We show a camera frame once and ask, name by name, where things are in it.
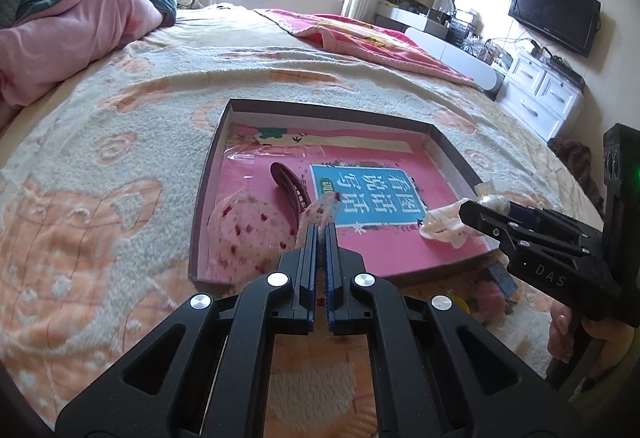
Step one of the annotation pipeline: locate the pink quilt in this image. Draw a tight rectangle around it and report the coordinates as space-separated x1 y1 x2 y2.
0 0 166 129

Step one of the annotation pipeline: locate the small blue packet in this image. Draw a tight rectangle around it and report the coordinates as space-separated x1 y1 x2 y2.
487 264 519 299

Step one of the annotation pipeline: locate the person's right hand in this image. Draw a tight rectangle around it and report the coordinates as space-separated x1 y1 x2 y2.
546 300 633 381

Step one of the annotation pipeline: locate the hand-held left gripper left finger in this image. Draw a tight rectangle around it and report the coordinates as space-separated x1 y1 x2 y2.
55 223 321 438

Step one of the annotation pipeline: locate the white desk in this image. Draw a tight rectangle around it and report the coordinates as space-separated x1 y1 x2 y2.
375 0 481 43

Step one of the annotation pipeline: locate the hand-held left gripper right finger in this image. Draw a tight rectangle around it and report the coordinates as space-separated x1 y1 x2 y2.
322 222 583 438

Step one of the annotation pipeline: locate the black wire rack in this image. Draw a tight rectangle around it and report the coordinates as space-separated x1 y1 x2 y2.
447 10 481 43

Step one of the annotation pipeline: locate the black flat television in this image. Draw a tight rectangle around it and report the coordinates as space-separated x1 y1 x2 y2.
507 0 602 58

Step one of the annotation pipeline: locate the pink fluffy hair tie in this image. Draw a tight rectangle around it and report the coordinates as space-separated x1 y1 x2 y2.
472 282 507 321

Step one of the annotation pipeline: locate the pink dotted bow hair clip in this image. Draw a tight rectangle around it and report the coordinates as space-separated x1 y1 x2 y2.
207 162 346 279

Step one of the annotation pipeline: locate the black set-top box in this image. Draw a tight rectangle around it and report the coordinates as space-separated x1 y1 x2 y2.
542 52 586 86

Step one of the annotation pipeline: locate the brown fuzzy cloth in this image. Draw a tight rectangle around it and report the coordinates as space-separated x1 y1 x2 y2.
550 138 603 213

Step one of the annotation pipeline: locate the pink book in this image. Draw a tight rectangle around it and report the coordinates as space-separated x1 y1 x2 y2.
212 123 493 286

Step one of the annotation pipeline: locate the cream floral blanket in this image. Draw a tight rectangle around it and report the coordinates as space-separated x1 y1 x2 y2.
0 2 606 424

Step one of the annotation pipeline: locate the tangle of cables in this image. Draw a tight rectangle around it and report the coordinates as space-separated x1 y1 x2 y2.
462 38 516 68

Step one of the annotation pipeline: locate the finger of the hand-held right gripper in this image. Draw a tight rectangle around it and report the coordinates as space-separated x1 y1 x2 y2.
509 203 604 247
458 200 592 265

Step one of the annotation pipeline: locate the white drawer dresser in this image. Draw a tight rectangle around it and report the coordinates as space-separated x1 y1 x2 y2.
495 48 586 143

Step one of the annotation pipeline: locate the white pearl hair tie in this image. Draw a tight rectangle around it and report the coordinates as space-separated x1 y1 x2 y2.
419 182 513 249

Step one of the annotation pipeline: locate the white rounded footboard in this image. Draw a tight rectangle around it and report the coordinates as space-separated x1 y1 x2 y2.
404 26 507 93

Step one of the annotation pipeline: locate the clear plastic wrapper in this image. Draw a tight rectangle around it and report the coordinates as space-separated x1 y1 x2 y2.
225 143 313 169

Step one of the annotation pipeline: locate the pink printed blanket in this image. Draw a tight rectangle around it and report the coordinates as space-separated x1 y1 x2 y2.
254 8 483 91

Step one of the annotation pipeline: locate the brown shallow cardboard box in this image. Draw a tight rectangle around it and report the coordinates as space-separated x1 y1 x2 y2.
189 98 501 291

